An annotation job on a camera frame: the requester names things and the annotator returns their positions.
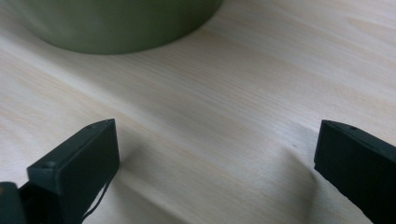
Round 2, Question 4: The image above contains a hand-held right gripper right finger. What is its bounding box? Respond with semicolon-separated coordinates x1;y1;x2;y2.
313;119;396;224

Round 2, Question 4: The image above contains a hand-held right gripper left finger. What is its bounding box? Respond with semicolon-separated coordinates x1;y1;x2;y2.
18;118;120;224

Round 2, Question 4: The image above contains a green plastic bucket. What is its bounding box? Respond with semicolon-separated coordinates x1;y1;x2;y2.
6;0;224;56

